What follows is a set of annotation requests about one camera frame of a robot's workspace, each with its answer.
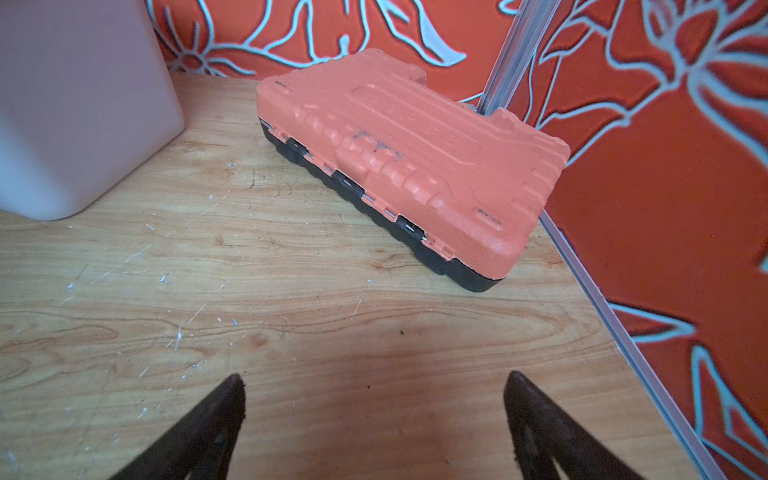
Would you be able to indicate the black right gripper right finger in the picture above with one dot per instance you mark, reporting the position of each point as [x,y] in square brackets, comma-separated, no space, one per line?
[548,442]

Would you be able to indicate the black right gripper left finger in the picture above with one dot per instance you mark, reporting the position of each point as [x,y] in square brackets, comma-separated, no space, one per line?
[200,445]

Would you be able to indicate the red plastic tool case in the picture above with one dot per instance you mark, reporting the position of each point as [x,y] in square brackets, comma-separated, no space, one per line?
[464,191]

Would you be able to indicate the pink medicine chest box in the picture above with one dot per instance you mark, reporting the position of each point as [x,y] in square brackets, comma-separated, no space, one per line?
[86,98]

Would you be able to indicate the aluminium frame post right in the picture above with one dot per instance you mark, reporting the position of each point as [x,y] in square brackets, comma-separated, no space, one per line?
[528,27]

